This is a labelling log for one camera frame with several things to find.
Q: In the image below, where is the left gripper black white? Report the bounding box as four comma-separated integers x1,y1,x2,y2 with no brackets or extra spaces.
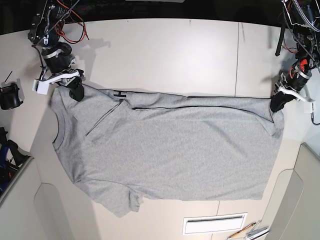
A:
270,62,315,112

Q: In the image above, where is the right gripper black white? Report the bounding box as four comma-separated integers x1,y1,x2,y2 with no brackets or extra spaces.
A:
39,42,84,102

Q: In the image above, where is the grey T-shirt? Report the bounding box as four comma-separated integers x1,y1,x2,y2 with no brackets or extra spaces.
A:
50,86,284,217

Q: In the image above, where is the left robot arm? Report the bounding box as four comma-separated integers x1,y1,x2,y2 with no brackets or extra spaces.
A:
270,0,320,113

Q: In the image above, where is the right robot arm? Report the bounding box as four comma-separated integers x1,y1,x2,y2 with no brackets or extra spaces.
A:
27,0,88,102

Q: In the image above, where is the black cylindrical cup holder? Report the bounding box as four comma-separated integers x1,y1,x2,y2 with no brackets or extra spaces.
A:
0,82,23,110

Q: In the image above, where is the blue black tools pile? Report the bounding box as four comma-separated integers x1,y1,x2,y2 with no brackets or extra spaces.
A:
0,127,29,195

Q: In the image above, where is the white folded tool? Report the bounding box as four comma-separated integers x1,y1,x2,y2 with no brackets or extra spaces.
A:
244,220,269,240

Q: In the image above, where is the wooden pencil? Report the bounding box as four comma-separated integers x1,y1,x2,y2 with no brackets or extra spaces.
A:
227,222,257,240

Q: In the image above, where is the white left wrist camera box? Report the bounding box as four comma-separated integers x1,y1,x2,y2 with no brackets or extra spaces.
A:
303,101,314,114

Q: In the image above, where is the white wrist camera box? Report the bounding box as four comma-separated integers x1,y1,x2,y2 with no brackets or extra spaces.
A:
32,79,51,95
303,101,314,114

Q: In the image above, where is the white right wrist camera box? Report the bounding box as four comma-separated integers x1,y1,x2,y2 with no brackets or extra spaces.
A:
32,79,51,95

